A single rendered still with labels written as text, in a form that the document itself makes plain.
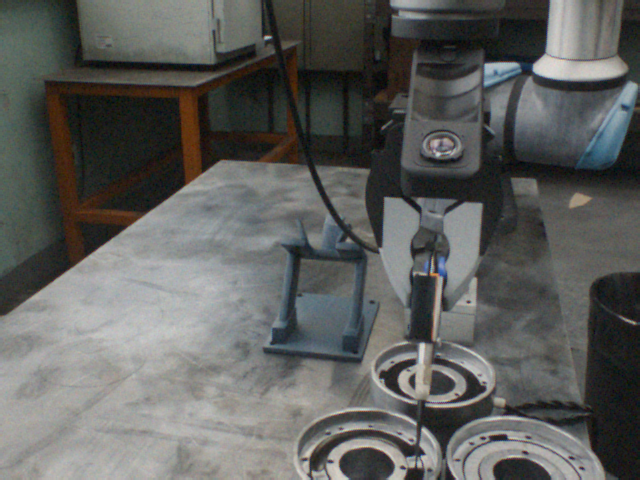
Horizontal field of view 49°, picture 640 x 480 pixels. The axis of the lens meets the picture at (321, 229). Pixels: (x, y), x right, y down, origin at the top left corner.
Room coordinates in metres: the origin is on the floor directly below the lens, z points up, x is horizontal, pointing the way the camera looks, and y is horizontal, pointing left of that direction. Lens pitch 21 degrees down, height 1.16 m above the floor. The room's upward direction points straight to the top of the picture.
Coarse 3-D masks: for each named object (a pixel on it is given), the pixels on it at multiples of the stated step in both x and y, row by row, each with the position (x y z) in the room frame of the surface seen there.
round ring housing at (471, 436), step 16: (496, 416) 0.45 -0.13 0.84; (512, 416) 0.45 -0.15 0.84; (464, 432) 0.44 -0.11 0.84; (480, 432) 0.45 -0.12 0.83; (496, 432) 0.45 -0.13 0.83; (512, 432) 0.45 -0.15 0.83; (528, 432) 0.45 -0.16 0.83; (544, 432) 0.44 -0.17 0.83; (560, 432) 0.43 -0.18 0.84; (448, 448) 0.41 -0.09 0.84; (464, 448) 0.43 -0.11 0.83; (544, 448) 0.43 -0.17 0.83; (560, 448) 0.43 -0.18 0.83; (576, 448) 0.42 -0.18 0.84; (448, 464) 0.40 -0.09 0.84; (464, 464) 0.42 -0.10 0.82; (496, 464) 0.41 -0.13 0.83; (512, 464) 0.42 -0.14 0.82; (528, 464) 0.42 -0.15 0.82; (544, 464) 0.41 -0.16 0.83; (576, 464) 0.41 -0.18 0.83; (592, 464) 0.40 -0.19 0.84
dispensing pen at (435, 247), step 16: (432, 240) 0.50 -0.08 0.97; (432, 256) 0.49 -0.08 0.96; (432, 272) 0.48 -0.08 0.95; (416, 288) 0.46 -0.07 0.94; (432, 288) 0.46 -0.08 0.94; (416, 304) 0.45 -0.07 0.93; (432, 304) 0.45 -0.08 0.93; (416, 320) 0.45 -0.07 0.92; (432, 320) 0.45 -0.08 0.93; (416, 336) 0.44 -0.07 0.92; (432, 352) 0.45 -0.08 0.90; (416, 384) 0.44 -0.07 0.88; (416, 448) 0.41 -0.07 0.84
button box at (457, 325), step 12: (468, 288) 0.67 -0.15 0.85; (468, 300) 0.64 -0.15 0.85; (408, 312) 0.64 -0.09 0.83; (444, 312) 0.64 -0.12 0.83; (456, 312) 0.63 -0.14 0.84; (468, 312) 0.63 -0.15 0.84; (444, 324) 0.63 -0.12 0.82; (456, 324) 0.63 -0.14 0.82; (468, 324) 0.63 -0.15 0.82; (444, 336) 0.63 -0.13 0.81; (456, 336) 0.63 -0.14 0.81; (468, 336) 0.63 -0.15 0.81
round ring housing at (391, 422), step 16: (320, 416) 0.45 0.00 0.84; (336, 416) 0.46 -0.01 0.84; (352, 416) 0.46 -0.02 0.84; (368, 416) 0.46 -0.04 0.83; (384, 416) 0.46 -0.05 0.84; (400, 416) 0.45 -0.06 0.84; (304, 432) 0.43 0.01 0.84; (320, 432) 0.45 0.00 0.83; (336, 432) 0.45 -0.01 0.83; (400, 432) 0.45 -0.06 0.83; (416, 432) 0.44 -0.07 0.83; (304, 448) 0.43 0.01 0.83; (336, 448) 0.43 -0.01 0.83; (352, 448) 0.43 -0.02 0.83; (368, 448) 0.43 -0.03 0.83; (384, 448) 0.43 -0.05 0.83; (432, 448) 0.42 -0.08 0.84; (304, 464) 0.41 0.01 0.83; (336, 464) 0.41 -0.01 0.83; (352, 464) 0.43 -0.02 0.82; (368, 464) 0.43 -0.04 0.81; (384, 464) 0.43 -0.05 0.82; (400, 464) 0.41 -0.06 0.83; (432, 464) 0.41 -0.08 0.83
